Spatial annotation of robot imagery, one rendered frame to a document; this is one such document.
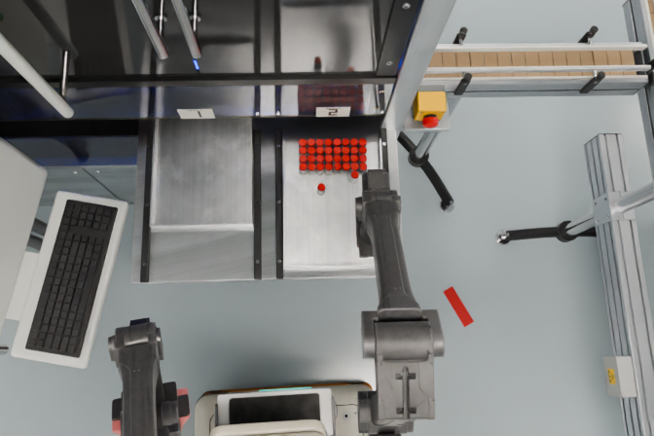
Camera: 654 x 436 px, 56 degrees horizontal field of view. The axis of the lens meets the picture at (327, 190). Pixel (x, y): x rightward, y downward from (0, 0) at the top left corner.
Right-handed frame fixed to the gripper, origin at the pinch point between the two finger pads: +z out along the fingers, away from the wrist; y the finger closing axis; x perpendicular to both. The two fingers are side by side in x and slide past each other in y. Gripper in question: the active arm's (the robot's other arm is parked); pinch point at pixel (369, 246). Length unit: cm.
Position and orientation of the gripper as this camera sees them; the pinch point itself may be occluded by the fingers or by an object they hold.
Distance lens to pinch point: 141.6
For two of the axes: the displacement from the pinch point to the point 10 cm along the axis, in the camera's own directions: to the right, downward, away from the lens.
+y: -0.3, -9.1, 4.1
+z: -0.4, 4.1, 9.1
